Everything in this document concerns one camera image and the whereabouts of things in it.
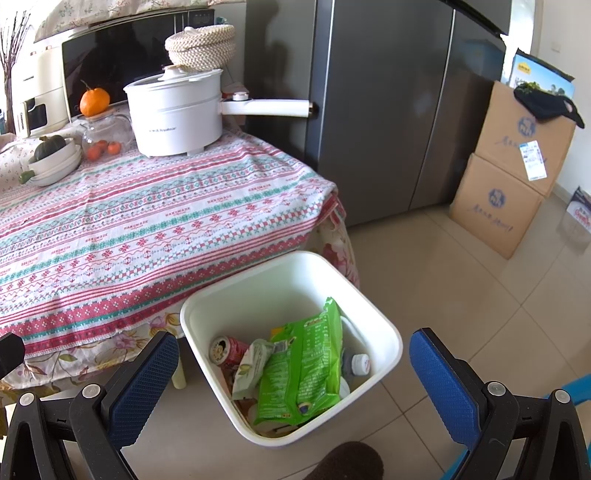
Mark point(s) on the green pepper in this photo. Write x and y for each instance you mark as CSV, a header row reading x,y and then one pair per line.
x,y
27,177

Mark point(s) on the printed plastic bag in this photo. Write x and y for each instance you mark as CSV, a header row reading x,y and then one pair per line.
x,y
579,207

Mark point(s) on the blue plastic stool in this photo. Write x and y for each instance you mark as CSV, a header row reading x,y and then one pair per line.
x,y
577,390

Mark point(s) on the small tangerine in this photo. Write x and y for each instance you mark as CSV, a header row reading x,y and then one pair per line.
x,y
96,152
113,147

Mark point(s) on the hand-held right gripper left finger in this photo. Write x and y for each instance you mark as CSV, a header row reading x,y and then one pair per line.
x,y
143,392

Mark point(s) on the red green patterned tablecloth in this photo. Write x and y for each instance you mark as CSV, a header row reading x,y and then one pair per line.
x,y
161,221

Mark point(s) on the cream air fryer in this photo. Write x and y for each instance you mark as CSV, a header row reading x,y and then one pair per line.
x,y
41,74

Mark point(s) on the red drink can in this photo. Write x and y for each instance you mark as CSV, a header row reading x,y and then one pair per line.
x,y
235,348

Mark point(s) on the white plastic bin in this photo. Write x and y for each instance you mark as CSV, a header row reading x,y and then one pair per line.
x,y
295,281

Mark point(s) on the white electric pot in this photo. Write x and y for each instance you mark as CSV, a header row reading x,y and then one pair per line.
x,y
171,120

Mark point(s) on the cardboard box with label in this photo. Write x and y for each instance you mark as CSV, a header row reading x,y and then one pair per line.
x,y
508,134

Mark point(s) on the white table leg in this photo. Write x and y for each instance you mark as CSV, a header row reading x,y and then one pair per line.
x,y
179,374

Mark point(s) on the dried branches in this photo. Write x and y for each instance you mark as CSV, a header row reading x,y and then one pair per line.
x,y
9,55

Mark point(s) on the white plastic bottle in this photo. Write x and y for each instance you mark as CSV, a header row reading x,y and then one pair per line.
x,y
360,364

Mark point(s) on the light green tissue pack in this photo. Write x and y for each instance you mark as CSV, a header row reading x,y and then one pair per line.
x,y
249,369

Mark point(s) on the glossy book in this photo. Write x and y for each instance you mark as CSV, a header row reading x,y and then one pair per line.
x,y
535,74

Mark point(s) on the black cloth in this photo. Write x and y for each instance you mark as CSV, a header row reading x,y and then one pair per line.
x,y
540,106

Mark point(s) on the floral cover cloth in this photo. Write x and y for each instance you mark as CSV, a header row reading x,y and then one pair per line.
x,y
92,11

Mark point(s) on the white dotted cloth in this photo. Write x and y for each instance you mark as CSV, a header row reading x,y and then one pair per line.
x,y
9,161

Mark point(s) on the green snack bag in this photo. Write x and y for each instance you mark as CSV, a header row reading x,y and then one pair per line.
x,y
300,369

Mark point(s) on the glass jar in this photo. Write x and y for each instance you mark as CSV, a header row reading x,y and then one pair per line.
x,y
111,131

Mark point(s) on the woven lidded basket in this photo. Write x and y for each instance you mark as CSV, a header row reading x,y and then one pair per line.
x,y
203,48

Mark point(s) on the large orange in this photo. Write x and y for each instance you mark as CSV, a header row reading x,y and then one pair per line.
x,y
94,102

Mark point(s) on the grey refrigerator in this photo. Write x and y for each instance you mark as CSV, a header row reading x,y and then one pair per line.
x,y
369,115

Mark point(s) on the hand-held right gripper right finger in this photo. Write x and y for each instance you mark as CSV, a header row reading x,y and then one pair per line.
x,y
443,392

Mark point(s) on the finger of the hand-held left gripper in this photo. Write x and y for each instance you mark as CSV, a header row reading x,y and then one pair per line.
x,y
9,353

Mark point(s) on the brown fuzzy slipper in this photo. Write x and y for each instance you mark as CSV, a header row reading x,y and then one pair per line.
x,y
346,464

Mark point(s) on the green squash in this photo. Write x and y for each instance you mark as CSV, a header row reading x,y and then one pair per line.
x,y
48,146

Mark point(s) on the small white bowl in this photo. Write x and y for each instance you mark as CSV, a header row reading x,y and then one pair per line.
x,y
69,157

